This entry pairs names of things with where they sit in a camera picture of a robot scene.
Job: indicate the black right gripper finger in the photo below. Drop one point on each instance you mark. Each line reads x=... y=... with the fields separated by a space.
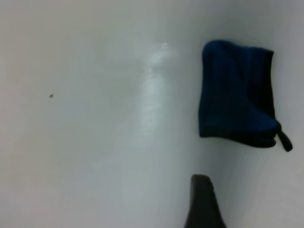
x=204 y=204

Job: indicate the blue and black cloth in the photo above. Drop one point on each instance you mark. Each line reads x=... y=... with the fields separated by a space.
x=225 y=95

